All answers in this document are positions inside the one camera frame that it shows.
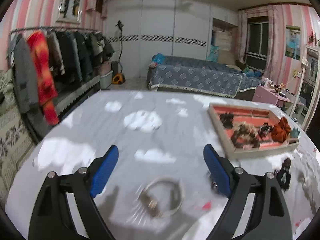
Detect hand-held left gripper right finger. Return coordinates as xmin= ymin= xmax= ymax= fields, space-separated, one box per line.
xmin=203 ymin=144 xmax=293 ymax=240

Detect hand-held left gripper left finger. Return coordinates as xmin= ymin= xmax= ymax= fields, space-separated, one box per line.
xmin=28 ymin=144 xmax=119 ymax=240

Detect red lined jewelry tray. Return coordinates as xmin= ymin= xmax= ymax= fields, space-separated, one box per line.
xmin=208 ymin=103 xmax=300 ymax=159

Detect brown wooden bead bracelet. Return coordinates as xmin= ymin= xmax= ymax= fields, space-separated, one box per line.
xmin=230 ymin=127 xmax=260 ymax=148

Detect black hair claw clip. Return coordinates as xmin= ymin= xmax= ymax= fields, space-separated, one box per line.
xmin=219 ymin=112 xmax=234 ymax=128

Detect cream fluffy scrunchie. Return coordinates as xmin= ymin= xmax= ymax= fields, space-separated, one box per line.
xmin=237 ymin=121 xmax=258 ymax=133

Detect silver wristwatch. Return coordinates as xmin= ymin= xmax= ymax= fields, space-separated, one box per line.
xmin=137 ymin=177 xmax=185 ymax=219

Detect rust orange scrunchie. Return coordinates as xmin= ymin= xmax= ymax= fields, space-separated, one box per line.
xmin=272 ymin=117 xmax=292 ymax=143

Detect low bench with lace cover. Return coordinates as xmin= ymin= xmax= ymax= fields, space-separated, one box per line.
xmin=54 ymin=76 xmax=100 ymax=120

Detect pink desk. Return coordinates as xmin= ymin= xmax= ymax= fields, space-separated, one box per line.
xmin=252 ymin=84 xmax=304 ymax=111

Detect garment steamer with yellow base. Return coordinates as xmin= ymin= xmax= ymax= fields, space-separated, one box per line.
xmin=112 ymin=20 xmax=126 ymax=85

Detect stacked storage boxes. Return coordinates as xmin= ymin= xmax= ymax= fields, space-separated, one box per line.
xmin=99 ymin=61 xmax=114 ymax=89

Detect sofa with blue patterned cover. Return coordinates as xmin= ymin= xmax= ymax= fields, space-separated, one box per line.
xmin=147 ymin=54 xmax=265 ymax=99

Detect leaf patterned furniture cover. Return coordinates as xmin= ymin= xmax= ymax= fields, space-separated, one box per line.
xmin=0 ymin=105 xmax=35 ymax=205

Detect blue plush toy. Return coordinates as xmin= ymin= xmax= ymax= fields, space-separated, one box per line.
xmin=244 ymin=67 xmax=262 ymax=77

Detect red orange hanging robe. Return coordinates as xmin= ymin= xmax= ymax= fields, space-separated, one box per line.
xmin=26 ymin=31 xmax=59 ymax=125

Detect grey hanging coat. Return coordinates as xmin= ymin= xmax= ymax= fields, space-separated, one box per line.
xmin=11 ymin=34 xmax=49 ymax=137

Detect white sliding wardrobe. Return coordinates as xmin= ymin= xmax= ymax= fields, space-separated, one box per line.
xmin=105 ymin=0 xmax=238 ymax=79

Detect teal cushion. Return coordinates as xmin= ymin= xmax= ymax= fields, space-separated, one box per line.
xmin=151 ymin=54 xmax=165 ymax=65

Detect beige cardboard sheet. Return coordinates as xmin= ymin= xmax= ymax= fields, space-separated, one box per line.
xmin=212 ymin=27 xmax=237 ymax=65

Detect pale folded bedding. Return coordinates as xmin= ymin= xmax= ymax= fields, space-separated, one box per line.
xmin=0 ymin=69 xmax=15 ymax=115

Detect white framed standing mirror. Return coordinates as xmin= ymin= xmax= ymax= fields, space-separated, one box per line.
xmin=292 ymin=45 xmax=320 ymax=130

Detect dark framed window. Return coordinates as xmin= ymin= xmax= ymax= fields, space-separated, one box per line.
xmin=245 ymin=17 xmax=269 ymax=69

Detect pink floral curtain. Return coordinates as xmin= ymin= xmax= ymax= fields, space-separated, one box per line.
xmin=265 ymin=5 xmax=288 ymax=79

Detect metal clothes rack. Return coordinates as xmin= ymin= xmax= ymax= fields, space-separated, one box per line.
xmin=9 ymin=26 xmax=103 ymax=63

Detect blue wall poster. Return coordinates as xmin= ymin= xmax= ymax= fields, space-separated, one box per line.
xmin=285 ymin=25 xmax=301 ymax=61

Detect framed wall picture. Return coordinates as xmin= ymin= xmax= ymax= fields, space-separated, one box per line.
xmin=56 ymin=0 xmax=84 ymax=24

